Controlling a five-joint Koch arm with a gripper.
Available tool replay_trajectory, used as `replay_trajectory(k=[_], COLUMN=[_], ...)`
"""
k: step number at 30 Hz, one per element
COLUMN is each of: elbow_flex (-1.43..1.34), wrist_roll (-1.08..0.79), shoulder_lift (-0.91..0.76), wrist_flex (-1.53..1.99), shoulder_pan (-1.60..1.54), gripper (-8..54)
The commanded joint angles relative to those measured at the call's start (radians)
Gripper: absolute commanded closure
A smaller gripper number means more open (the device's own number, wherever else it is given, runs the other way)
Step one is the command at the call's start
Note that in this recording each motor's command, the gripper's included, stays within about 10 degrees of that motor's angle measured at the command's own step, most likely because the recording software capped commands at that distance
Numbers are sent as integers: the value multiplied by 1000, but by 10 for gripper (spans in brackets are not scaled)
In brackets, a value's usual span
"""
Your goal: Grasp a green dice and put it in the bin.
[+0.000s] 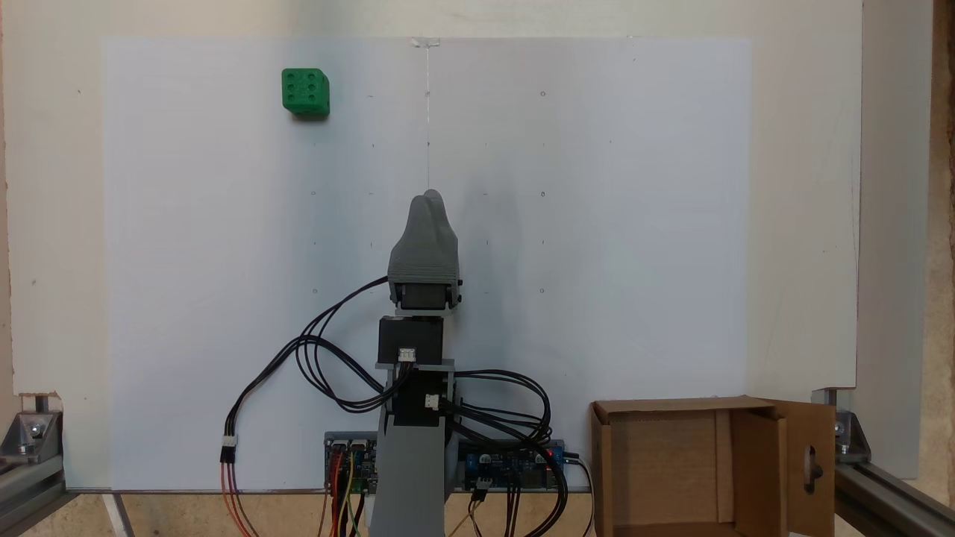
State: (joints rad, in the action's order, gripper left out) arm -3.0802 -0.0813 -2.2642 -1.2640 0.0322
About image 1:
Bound brown cardboard box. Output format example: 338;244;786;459
589;396;836;537

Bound black power cable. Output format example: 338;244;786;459
563;451;595;537

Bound metal corner bracket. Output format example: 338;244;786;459
813;388;872;465
0;409;64;463

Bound black cable with white connector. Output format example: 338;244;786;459
220;337;392;467

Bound aluminium frame post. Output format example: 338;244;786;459
0;451;69;537
834;461;955;537

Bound green dice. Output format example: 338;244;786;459
281;68;331;119

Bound coloured jumper wire bundle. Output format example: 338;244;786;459
317;447;370;537

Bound orange red wires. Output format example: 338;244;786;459
220;461;260;537

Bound black servo cable bundle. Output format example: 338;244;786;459
295;276;411;415
444;369;554;448

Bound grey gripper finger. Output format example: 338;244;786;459
428;190;458;258
389;192;430;258

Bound blue circuit board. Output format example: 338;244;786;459
457;439;566;492

